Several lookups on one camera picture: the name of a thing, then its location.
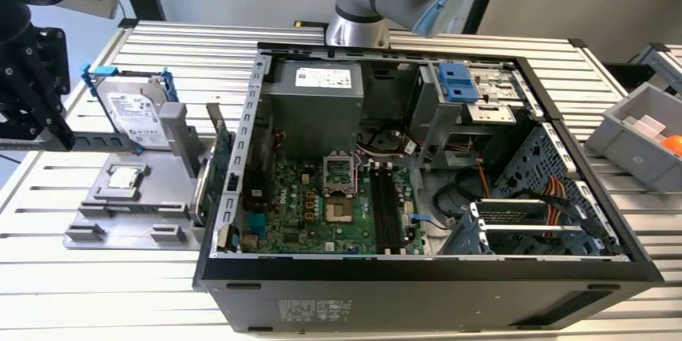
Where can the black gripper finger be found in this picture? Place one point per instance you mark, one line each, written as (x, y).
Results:
(18, 117)
(45, 105)

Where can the blue RAM memory stick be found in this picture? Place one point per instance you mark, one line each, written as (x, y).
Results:
(101, 142)

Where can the black RAM slot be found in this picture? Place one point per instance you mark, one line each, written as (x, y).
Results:
(377, 209)
(396, 209)
(389, 209)
(383, 209)

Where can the hard disk in blue carrier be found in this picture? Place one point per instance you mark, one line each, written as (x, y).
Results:
(128, 109)

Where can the silver CPU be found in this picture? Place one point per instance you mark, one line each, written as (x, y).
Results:
(121, 180)

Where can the grey parts rack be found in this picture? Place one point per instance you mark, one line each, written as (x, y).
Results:
(154, 181)

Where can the black graphics card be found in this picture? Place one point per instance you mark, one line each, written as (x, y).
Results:
(223, 157)

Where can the black yellow plug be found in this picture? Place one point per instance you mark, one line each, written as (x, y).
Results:
(305, 23)

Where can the grey power supply unit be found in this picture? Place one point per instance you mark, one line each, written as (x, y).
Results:
(308, 117)

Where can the green motherboard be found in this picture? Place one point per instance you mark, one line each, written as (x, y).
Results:
(289, 213)

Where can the CPU socket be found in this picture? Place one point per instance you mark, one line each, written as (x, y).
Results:
(339, 210)

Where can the black round fan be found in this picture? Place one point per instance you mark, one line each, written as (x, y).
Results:
(381, 142)

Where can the white power connector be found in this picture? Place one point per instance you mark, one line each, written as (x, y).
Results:
(408, 208)

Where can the grey metal drive cage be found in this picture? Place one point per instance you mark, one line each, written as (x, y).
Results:
(441, 129)

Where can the blue plastic drive latch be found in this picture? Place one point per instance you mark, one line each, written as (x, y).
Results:
(452, 85)

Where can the black open PC case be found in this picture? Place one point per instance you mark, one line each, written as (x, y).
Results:
(372, 301)

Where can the metal disk bay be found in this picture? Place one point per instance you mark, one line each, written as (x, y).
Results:
(532, 228)

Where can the grey plastic bin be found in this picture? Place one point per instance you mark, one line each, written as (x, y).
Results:
(628, 149)

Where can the white block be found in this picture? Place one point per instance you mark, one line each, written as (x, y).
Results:
(647, 125)

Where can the aluminium slat side table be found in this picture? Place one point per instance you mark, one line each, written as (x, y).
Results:
(663, 55)

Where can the orange ball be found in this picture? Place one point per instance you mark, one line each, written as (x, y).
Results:
(672, 145)

